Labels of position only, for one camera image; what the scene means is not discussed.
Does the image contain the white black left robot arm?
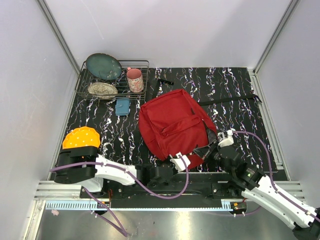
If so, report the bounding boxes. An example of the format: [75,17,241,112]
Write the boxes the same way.
[50,146,178,198]

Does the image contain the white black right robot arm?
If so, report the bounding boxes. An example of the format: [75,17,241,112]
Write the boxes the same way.
[193,129,320,240]

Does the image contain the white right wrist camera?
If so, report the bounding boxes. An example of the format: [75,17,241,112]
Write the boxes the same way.
[217,129,234,148]

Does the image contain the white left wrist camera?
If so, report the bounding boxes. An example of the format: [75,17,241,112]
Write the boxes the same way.
[169,152,191,172]

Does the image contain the pink cartoon mug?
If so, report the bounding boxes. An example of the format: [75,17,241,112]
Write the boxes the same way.
[126,67,144,93]

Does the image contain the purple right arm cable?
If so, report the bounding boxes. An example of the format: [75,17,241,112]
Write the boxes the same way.
[229,130,320,223]

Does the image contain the orange plastic plate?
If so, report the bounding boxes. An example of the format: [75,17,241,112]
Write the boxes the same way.
[62,126,101,149]

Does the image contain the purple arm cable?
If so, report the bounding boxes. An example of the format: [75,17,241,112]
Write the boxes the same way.
[229,130,320,223]
[49,153,190,238]

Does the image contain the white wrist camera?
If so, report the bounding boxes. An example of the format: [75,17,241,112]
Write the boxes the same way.
[217,129,234,148]
[169,152,191,172]

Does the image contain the aluminium frame rail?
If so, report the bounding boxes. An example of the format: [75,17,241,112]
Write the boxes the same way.
[34,180,306,203]

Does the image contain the red student backpack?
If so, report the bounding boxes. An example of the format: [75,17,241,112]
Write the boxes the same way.
[138,78,263,170]

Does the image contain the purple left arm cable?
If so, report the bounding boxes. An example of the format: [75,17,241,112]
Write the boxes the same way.
[49,153,190,238]

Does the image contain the teal ceramic plate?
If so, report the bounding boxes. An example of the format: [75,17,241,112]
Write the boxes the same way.
[85,53,122,81]

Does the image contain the dark wire dish rack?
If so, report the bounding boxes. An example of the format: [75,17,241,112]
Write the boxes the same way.
[75,60,150,101]

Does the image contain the speckled beige small plate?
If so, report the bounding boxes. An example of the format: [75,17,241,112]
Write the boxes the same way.
[87,82,118,99]

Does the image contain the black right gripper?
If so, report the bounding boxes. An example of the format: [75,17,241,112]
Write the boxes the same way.
[193,139,234,176]

